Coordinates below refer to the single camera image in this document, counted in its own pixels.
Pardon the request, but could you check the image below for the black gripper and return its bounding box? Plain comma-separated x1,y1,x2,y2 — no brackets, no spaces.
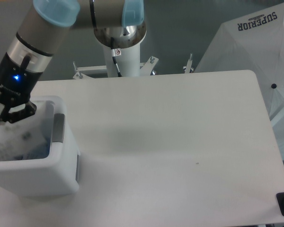
0,52,43,133

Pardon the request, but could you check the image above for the white plastic wrapper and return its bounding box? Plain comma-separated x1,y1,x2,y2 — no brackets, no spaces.
0,101,50,161

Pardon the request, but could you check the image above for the clear plastic water bottle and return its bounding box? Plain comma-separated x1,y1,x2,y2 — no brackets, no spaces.
11,132,50,160

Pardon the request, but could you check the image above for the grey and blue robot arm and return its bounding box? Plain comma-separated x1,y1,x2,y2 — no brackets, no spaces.
0,0,146,123

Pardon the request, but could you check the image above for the white plastic trash can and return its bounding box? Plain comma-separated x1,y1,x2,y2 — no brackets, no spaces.
0,96,80,197

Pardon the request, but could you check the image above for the white umbrella with Superior text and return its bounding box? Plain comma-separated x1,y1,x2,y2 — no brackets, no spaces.
196,3,284,160

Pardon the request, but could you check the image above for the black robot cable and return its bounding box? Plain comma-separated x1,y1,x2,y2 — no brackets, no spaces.
109,36,123,78

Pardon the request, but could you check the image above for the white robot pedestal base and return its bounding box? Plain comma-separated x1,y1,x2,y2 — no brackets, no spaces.
73,44,159,79

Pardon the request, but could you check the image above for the white clamp bracket with bolt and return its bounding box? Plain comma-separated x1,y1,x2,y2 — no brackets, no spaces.
183,53,194,74

